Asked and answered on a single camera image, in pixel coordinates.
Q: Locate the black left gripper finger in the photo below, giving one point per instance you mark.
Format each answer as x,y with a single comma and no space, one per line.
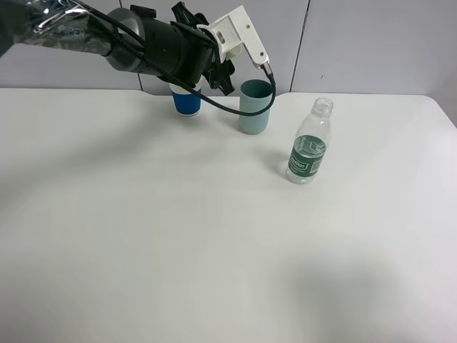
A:
219,75
186,20

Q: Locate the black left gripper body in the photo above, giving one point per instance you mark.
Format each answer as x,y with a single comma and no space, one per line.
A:
182,50

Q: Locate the clear water bottle green label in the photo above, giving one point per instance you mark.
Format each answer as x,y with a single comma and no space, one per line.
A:
311,142

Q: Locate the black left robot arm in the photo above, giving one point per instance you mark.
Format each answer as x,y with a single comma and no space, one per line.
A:
130,39

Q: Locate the blue white paper cup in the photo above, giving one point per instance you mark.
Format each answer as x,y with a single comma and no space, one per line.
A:
186,103

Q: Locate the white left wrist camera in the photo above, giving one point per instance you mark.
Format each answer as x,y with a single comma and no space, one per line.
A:
235,32

